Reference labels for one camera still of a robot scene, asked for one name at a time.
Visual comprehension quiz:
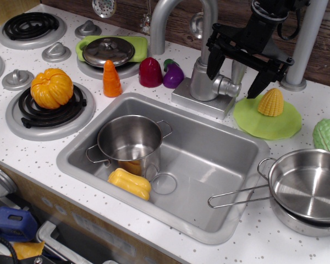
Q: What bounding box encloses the grey stove knob front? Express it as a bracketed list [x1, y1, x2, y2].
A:
[2, 69, 34, 91]

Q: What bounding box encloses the black stove burner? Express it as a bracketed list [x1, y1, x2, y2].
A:
[0, 12, 67, 50]
[5, 83, 96, 141]

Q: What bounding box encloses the purple toy eggplant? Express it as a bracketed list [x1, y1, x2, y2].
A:
[163, 59, 184, 89]

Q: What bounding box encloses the grey stove knob middle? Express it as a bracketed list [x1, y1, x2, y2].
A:
[42, 42, 72, 63]

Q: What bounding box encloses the grey burner ring under lid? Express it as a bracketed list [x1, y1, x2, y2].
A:
[76, 54, 141, 80]

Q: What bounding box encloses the orange toy carrot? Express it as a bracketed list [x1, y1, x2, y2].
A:
[102, 60, 123, 97]

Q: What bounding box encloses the silver toy faucet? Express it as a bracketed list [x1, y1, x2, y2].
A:
[149, 0, 242, 120]

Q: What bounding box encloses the hanging silver ladle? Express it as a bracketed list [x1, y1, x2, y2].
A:
[189, 12, 204, 39]

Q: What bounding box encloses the grey oven knob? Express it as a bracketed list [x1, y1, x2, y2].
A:
[0, 164, 19, 197]

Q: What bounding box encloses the green round plate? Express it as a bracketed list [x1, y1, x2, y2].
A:
[233, 95, 302, 140]

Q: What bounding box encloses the front black stove burner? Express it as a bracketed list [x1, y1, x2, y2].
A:
[5, 83, 96, 141]

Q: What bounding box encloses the orange toy pumpkin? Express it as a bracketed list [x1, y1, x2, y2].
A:
[30, 68, 74, 109]

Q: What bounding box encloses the grey stove knob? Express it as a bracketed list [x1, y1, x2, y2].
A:
[42, 42, 72, 63]
[74, 20, 102, 39]
[2, 69, 34, 91]

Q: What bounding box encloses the back black stove burner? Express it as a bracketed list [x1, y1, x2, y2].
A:
[0, 12, 67, 50]

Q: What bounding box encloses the yellow cloth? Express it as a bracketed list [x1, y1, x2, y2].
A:
[13, 241, 45, 260]

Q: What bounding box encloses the steel pot lid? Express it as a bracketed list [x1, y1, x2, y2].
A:
[82, 37, 135, 68]

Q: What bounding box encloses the yellow toy bell pepper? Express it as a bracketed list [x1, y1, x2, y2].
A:
[107, 168, 151, 201]

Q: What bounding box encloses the yellow toy corn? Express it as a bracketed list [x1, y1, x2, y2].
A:
[257, 88, 284, 117]

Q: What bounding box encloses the grey vertical pole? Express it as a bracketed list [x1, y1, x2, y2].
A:
[280, 0, 329, 92]

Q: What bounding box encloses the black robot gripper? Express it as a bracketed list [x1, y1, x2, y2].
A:
[206, 5, 294, 99]

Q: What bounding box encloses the red toy pepper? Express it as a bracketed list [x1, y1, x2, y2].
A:
[139, 57, 163, 88]

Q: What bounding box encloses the green toy vegetable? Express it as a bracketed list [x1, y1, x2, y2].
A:
[312, 119, 330, 151]

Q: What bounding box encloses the hanging slotted spoon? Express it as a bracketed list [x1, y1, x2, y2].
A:
[92, 0, 117, 18]

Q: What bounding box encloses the grey stove knob back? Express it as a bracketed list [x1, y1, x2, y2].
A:
[74, 20, 102, 39]

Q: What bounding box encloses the lower steel pan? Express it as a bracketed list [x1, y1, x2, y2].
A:
[270, 200, 330, 237]

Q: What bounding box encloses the hanging whisk utensil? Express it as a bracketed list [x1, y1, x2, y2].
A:
[140, 0, 152, 35]

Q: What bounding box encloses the steel frying pan with handle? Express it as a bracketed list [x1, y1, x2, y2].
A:
[207, 148, 330, 224]

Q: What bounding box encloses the silver toy sink basin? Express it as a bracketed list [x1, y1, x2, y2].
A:
[57, 93, 270, 245]

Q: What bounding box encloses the stainless steel pot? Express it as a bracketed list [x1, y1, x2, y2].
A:
[86, 114, 173, 181]

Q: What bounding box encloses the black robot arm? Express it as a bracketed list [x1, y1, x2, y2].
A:
[206, 1, 310, 98]

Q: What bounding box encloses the green cutting board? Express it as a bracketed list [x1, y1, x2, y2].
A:
[75, 35, 148, 63]

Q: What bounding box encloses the silver faucet lever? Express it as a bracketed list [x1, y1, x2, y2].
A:
[231, 60, 248, 97]

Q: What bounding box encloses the blue clamp tool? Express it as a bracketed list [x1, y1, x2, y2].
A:
[0, 207, 39, 242]

